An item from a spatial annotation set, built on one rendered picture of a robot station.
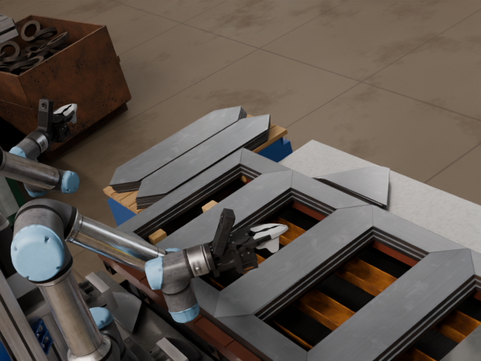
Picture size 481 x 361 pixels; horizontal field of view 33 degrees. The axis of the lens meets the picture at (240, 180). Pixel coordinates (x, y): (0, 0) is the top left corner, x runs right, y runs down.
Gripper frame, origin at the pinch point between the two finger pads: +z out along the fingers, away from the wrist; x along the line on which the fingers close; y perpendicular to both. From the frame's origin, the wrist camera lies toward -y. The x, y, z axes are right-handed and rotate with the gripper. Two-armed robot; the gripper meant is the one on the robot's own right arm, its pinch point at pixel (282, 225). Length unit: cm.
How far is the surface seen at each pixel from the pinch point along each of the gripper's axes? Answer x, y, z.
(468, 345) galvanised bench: 12, 43, 37
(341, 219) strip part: -82, 48, 27
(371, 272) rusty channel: -71, 67, 32
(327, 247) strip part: -69, 50, 18
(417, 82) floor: -328, 102, 138
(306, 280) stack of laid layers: -58, 53, 7
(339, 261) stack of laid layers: -64, 54, 21
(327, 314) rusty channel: -59, 70, 11
